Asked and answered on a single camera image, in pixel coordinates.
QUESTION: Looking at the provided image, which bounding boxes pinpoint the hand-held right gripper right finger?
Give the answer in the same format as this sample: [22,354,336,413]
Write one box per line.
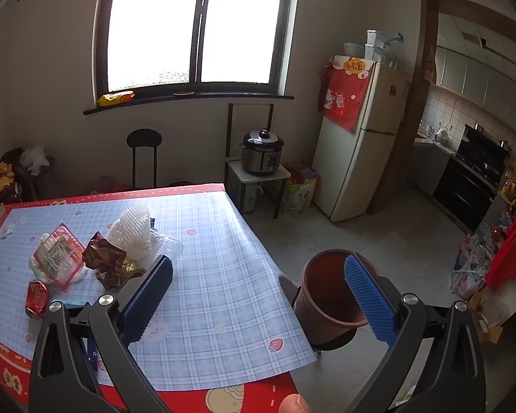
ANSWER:
[343,252,487,413]

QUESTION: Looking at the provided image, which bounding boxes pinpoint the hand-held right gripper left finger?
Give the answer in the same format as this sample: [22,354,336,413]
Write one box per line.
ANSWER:
[28,255,174,413]

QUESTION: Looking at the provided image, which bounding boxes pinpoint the brown plastic trash bin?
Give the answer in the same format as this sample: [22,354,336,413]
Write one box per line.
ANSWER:
[293,248,381,340]

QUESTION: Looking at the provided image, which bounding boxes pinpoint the clear plastic container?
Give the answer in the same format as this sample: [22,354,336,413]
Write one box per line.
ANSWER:
[148,228,185,267]

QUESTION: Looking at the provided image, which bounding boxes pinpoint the brown wrapper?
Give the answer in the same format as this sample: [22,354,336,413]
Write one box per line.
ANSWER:
[83,231,147,291]

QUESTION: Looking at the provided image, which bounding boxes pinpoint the white foam fruit net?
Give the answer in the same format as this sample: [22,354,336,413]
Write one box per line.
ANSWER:
[107,203,153,263]

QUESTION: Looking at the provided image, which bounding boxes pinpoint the red label plastic tray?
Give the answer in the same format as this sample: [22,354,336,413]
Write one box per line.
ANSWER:
[33,223,87,292]

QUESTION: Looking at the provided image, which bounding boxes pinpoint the red drink can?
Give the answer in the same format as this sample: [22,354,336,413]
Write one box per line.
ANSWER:
[24,280,50,320]

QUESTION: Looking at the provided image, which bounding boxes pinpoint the person's right hand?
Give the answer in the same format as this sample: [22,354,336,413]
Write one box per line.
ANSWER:
[282,393,311,413]

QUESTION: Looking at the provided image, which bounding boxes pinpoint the pile of plastic bags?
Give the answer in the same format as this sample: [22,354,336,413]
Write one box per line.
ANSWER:
[451,224,506,299]

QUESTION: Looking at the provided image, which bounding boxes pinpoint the brown cardboard box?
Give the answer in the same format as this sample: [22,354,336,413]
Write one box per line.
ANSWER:
[468,286,506,345]

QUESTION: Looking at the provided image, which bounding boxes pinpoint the cream refrigerator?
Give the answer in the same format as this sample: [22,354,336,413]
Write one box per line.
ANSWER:
[312,55,409,223]

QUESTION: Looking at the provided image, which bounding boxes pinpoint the pale green kettle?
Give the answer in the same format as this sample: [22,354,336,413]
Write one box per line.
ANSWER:
[238,181,265,212]

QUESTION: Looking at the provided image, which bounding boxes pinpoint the black stove oven unit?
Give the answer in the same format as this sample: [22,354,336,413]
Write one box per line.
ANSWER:
[432,152,506,233]

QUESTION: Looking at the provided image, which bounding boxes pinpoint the grey base cabinet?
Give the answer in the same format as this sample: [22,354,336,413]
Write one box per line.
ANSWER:
[413,138,456,196]

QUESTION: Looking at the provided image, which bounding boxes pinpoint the red yellow bag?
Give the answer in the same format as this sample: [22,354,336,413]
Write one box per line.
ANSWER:
[284,162,315,181]

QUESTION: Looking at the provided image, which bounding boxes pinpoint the black round-back chair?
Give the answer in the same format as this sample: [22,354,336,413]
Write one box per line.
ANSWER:
[127,129,163,190]

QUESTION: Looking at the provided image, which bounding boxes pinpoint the black chair with white seat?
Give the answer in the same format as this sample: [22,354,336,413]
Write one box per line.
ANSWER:
[225,103,292,220]

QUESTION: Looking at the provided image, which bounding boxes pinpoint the crumpled white plastic bag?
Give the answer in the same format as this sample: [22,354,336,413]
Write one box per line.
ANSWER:
[19,146,50,176]

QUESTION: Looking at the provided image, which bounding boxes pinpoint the steel electric pressure cooker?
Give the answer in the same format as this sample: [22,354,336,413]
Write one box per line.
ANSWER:
[240,128,284,176]

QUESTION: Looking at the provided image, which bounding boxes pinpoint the pile of yellow packets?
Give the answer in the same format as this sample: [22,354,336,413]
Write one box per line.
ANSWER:
[0,161,17,205]

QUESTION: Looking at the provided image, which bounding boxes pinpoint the black range hood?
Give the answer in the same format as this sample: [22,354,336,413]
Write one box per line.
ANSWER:
[460,124,512,158]

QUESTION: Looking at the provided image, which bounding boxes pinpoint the yellow snack bag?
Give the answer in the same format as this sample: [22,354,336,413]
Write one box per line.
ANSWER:
[97,91,135,107]

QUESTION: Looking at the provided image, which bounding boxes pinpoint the red fridge cover cloth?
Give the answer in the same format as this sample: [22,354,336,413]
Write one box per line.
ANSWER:
[318,55,377,132]

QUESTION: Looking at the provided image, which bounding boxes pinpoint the dark window sill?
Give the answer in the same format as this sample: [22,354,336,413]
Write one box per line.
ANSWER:
[83,92,294,116]

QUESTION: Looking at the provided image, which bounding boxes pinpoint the hanging orange paper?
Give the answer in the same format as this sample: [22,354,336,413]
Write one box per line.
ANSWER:
[423,45,438,83]

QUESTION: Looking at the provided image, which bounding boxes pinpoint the upper kitchen cabinets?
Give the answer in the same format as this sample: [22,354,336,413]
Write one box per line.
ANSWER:
[434,45,516,138]

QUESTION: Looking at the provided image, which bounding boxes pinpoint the clear plastic bags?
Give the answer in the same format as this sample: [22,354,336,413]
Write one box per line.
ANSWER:
[383,32,407,70]

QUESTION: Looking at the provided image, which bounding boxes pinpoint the stacked white storage boxes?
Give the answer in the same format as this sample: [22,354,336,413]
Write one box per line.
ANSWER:
[365,29,390,59]

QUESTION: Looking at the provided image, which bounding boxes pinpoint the dark framed window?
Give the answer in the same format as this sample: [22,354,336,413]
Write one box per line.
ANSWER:
[92,0,304,97]

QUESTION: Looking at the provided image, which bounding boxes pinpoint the wooden door frame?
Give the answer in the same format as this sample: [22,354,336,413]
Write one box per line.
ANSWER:
[367,0,516,216]

